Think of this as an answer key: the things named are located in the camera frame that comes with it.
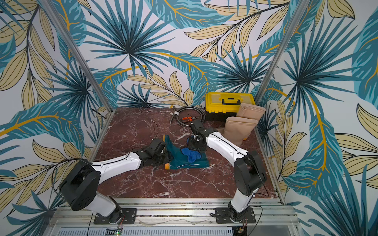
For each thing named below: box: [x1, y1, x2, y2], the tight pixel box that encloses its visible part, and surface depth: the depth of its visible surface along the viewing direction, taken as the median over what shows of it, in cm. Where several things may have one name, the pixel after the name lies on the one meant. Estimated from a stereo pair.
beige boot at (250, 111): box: [236, 103, 267, 121], surface depth 89 cm
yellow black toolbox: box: [204, 91, 256, 122], surface depth 105 cm
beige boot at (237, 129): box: [215, 116, 259, 148], surface depth 83 cm
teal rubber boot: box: [162, 134, 211, 171], surface depth 89 cm
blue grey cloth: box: [181, 136, 202, 163], surface depth 85 cm
